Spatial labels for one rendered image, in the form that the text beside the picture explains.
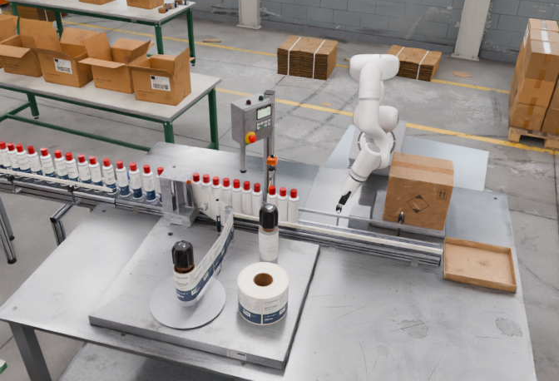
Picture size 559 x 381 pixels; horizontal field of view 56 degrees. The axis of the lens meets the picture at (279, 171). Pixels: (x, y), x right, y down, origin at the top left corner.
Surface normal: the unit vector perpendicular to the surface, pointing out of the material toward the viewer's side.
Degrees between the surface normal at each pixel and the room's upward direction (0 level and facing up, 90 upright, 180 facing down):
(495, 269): 0
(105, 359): 1
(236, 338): 0
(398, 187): 90
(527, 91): 90
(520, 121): 93
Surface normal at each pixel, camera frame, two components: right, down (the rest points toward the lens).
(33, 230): 0.01, -0.84
